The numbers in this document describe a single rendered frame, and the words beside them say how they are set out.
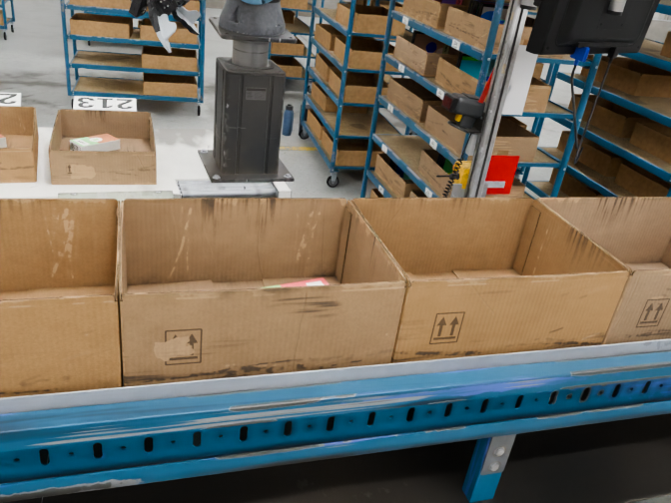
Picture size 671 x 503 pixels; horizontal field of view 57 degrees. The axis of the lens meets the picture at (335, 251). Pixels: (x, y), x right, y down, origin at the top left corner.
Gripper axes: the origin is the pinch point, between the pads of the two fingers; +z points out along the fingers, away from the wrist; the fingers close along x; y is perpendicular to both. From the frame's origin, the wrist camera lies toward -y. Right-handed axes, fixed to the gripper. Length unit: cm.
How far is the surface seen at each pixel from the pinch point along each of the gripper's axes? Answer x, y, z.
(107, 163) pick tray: -16.8, -30.6, 17.3
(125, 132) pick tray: 16, -50, 17
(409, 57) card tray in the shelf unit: 132, 11, 55
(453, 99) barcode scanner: 26, 54, 46
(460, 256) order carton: -40, 63, 57
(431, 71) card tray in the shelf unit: 118, 22, 61
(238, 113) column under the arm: 10.8, -2.9, 24.0
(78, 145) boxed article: -4, -50, 12
